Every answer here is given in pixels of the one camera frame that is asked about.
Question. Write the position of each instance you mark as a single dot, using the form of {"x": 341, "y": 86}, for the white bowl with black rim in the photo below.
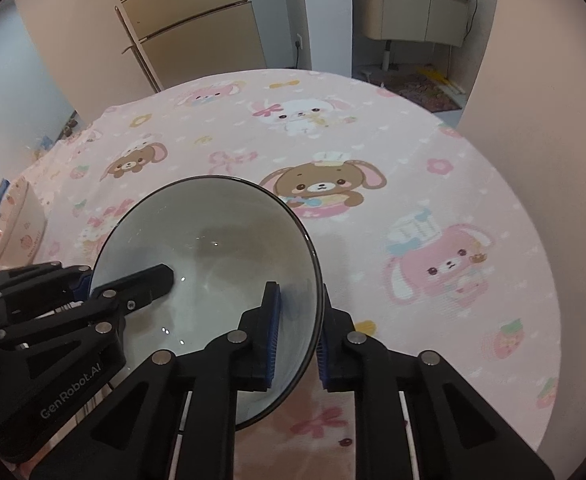
{"x": 213, "y": 240}

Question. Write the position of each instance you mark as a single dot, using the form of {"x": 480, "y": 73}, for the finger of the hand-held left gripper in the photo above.
{"x": 80, "y": 285}
{"x": 143, "y": 285}

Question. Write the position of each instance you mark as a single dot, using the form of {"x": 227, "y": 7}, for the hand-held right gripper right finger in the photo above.
{"x": 343, "y": 360}

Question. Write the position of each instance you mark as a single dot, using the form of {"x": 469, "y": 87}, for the beige vanity cabinet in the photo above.
{"x": 408, "y": 10}

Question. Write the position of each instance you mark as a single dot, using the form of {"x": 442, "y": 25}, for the beige refrigerator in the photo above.
{"x": 198, "y": 20}

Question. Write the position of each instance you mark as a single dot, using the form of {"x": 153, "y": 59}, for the patterned floor mat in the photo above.
{"x": 423, "y": 92}

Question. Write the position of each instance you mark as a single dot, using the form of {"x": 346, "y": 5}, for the pink cartoon print tablecloth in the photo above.
{"x": 398, "y": 170}

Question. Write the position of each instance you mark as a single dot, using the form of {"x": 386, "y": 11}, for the carrot print bowl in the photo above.
{"x": 20, "y": 230}

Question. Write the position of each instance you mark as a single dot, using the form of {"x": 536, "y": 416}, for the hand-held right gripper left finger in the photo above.
{"x": 273, "y": 337}

